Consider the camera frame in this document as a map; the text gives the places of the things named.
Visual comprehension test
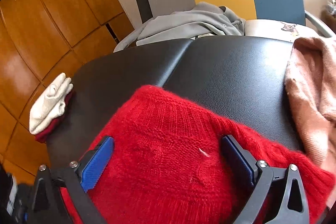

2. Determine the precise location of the red knitted sweater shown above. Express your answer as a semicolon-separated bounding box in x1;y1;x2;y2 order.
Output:
60;84;336;224

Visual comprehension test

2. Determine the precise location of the white folded knit garment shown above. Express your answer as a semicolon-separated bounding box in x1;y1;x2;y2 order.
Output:
29;73;74;135

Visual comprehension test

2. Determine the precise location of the pink brown knit sweater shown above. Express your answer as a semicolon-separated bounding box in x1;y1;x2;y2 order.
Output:
284;38;335;174

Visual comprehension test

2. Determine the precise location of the white pillow with print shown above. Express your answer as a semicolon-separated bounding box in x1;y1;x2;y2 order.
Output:
245;19;320;43

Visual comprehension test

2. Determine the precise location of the grey hoodie garment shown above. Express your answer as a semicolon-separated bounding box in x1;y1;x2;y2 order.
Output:
114;2;246;52

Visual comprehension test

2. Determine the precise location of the wooden wardrobe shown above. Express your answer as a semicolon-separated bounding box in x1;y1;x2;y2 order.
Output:
1;0;133;184

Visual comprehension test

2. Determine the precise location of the cluttered wooden desk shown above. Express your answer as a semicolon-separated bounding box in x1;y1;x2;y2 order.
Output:
323;0;335;28

